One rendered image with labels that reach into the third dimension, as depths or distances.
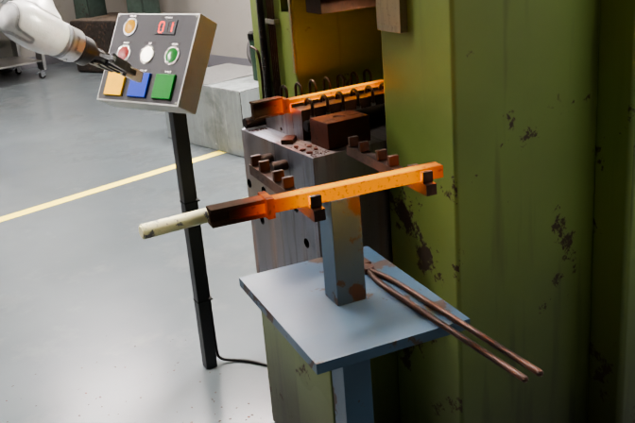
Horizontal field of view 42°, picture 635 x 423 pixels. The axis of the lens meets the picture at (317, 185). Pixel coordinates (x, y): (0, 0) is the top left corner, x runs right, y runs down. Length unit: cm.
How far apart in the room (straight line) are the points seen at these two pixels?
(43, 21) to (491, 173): 110
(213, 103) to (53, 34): 338
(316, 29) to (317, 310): 100
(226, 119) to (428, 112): 358
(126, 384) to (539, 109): 168
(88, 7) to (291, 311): 791
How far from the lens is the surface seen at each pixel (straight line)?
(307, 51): 232
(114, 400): 284
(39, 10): 209
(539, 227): 202
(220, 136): 543
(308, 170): 192
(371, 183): 139
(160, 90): 242
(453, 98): 176
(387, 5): 186
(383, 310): 154
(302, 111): 203
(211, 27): 246
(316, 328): 150
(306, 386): 228
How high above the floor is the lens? 145
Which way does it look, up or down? 18 degrees down
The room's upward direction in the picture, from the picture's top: 5 degrees counter-clockwise
